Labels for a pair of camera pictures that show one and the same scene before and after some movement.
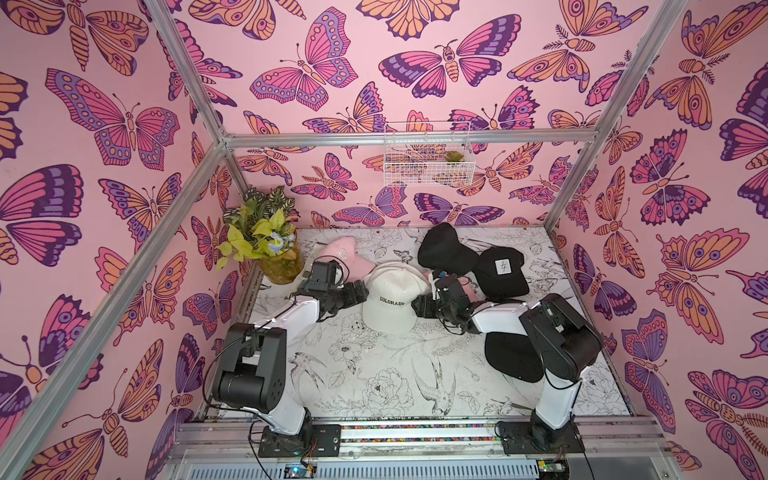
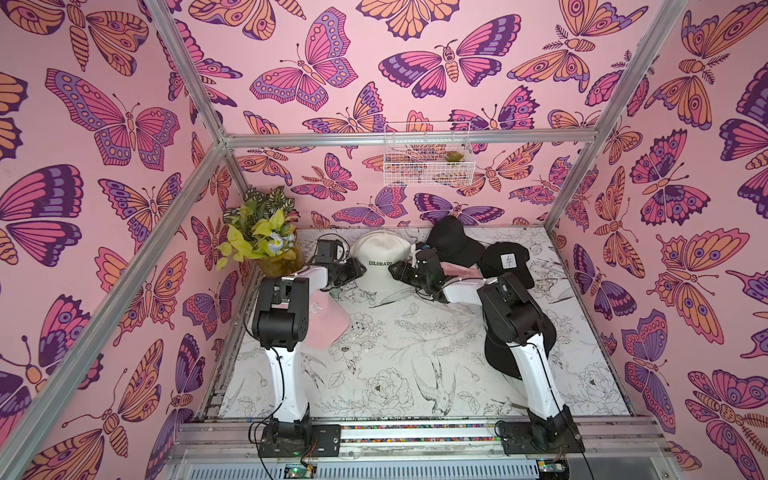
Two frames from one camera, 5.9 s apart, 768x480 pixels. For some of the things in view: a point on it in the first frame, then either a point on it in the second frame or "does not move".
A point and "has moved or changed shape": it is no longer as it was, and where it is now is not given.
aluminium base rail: x=228 y=449 does not move
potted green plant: x=263 y=228 does not move
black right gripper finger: x=425 y=306 -> x=403 y=271
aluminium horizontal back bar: x=313 y=139 does not move
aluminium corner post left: x=198 y=84 does not move
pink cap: x=469 y=284 has moved or changed shape
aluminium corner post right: x=657 y=33 does not move
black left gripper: x=360 y=297 -> x=355 y=271
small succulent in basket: x=453 y=156 does not move
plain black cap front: x=515 y=355 does not move
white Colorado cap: x=389 y=290 -> x=377 y=250
